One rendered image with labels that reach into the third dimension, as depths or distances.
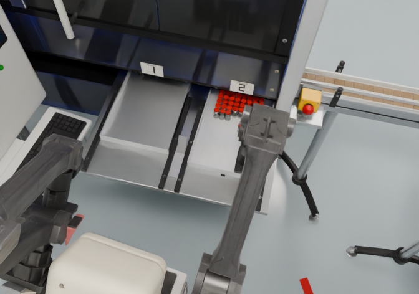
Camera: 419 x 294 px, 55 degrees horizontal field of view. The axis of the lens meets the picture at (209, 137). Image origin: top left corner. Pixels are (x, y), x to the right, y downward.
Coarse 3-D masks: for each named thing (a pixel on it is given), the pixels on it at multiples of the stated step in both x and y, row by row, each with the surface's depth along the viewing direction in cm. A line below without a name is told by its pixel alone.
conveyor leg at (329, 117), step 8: (328, 112) 173; (328, 120) 177; (328, 128) 182; (320, 136) 188; (312, 144) 196; (320, 144) 194; (312, 152) 201; (304, 160) 211; (312, 160) 208; (304, 168) 216; (296, 176) 228; (304, 176) 225
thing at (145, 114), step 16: (128, 80) 166; (144, 80) 166; (160, 80) 166; (176, 80) 166; (128, 96) 161; (144, 96) 162; (160, 96) 162; (176, 96) 162; (112, 112) 156; (128, 112) 157; (144, 112) 158; (160, 112) 158; (176, 112) 158; (112, 128) 153; (128, 128) 154; (144, 128) 154; (160, 128) 154; (176, 128) 154; (128, 144) 149; (144, 144) 146; (160, 144) 150
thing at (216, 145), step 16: (208, 96) 158; (208, 112) 158; (208, 128) 155; (224, 128) 155; (208, 144) 151; (224, 144) 151; (240, 144) 151; (192, 160) 147; (208, 160) 147; (224, 160) 148; (240, 176) 143
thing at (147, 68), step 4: (140, 64) 150; (144, 64) 149; (148, 64) 149; (152, 64) 148; (144, 68) 151; (148, 68) 151; (152, 68) 150; (156, 68) 150; (160, 68) 149; (144, 72) 153; (148, 72) 153; (152, 72) 152; (156, 72) 152; (160, 72) 151; (160, 76) 153
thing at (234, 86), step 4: (232, 80) 146; (232, 84) 147; (236, 84) 147; (244, 84) 146; (248, 84) 145; (252, 84) 145; (232, 88) 150; (236, 88) 149; (240, 88) 148; (248, 88) 147; (252, 88) 147; (240, 92) 150; (244, 92) 150; (248, 92) 149; (252, 92) 149
